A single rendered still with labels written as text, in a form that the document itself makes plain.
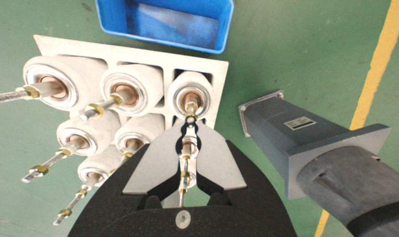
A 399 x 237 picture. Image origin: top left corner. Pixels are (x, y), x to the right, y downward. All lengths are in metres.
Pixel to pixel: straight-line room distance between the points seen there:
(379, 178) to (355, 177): 0.03
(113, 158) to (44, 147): 0.58
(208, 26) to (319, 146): 0.43
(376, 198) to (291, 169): 0.10
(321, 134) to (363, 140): 0.06
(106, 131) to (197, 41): 0.38
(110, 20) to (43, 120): 0.57
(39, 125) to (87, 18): 0.52
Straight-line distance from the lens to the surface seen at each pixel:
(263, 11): 0.52
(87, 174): 0.44
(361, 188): 0.34
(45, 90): 0.29
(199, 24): 0.46
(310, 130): 0.38
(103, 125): 0.34
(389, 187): 0.35
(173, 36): 0.46
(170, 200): 0.50
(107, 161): 0.40
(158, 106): 0.32
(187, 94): 0.21
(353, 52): 0.76
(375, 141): 0.41
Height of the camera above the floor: 0.45
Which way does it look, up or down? 62 degrees down
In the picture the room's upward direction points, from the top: 174 degrees clockwise
